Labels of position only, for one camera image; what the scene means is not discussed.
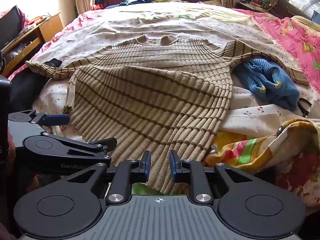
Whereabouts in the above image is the white cherry print bedsheet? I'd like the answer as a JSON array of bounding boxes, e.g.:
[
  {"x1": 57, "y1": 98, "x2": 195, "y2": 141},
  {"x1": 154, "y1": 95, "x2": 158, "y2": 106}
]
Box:
[{"x1": 25, "y1": 2, "x2": 320, "y2": 140}]

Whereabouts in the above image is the blue knitted garment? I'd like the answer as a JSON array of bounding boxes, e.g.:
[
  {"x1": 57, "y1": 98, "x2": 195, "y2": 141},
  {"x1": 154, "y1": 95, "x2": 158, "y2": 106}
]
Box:
[{"x1": 234, "y1": 58, "x2": 300, "y2": 112}]

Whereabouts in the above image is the black monitor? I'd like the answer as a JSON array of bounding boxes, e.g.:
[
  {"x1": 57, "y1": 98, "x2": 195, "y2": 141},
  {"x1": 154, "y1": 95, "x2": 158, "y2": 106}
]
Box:
[{"x1": 0, "y1": 5, "x2": 25, "y2": 53}]

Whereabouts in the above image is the pink printed blanket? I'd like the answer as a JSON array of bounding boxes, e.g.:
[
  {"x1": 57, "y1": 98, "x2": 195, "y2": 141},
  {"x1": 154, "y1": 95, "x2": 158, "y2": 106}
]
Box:
[{"x1": 235, "y1": 8, "x2": 320, "y2": 93}]

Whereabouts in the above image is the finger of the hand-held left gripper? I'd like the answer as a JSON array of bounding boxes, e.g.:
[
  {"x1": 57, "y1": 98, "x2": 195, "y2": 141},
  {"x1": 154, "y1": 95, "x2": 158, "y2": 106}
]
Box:
[
  {"x1": 29, "y1": 109, "x2": 71, "y2": 128},
  {"x1": 54, "y1": 137, "x2": 117, "y2": 162}
]

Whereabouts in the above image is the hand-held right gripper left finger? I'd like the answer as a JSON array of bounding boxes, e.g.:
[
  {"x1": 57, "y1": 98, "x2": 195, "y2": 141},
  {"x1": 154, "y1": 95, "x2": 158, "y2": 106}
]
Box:
[{"x1": 67, "y1": 150, "x2": 152, "y2": 205}]

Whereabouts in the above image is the small black cloth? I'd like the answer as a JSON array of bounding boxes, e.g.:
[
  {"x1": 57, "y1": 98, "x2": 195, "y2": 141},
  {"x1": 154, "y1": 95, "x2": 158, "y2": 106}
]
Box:
[{"x1": 44, "y1": 58, "x2": 62, "y2": 68}]

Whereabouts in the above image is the dark wooden headboard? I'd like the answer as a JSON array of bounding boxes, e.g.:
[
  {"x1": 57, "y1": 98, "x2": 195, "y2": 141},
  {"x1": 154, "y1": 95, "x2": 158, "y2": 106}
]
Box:
[{"x1": 274, "y1": 0, "x2": 320, "y2": 26}]

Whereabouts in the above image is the wooden desk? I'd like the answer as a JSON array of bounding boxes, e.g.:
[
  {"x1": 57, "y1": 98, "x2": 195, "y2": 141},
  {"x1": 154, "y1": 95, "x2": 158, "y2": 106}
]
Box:
[{"x1": 0, "y1": 12, "x2": 64, "y2": 77}]

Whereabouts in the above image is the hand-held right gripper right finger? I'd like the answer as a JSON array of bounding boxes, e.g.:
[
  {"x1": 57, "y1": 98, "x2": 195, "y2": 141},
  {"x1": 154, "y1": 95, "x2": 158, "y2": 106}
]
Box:
[{"x1": 169, "y1": 150, "x2": 254, "y2": 203}]

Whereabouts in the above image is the pale green yellow bed cover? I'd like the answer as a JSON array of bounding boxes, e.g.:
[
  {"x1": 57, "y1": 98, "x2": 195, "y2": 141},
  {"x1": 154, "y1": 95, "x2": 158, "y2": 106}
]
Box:
[{"x1": 120, "y1": 4, "x2": 253, "y2": 23}]

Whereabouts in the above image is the colourful cartoon print quilt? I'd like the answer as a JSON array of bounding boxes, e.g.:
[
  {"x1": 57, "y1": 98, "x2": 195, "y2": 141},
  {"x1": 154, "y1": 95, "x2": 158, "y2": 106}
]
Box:
[{"x1": 202, "y1": 119, "x2": 320, "y2": 214}]

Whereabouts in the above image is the beige striped ribbed sweater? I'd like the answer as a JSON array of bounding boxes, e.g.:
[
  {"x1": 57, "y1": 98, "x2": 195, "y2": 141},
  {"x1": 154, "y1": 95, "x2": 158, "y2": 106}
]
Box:
[{"x1": 25, "y1": 34, "x2": 310, "y2": 195}]

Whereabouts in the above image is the dark cloth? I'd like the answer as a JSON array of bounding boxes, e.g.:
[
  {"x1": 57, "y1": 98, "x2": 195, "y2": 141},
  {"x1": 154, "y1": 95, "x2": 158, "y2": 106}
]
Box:
[{"x1": 10, "y1": 67, "x2": 52, "y2": 122}]

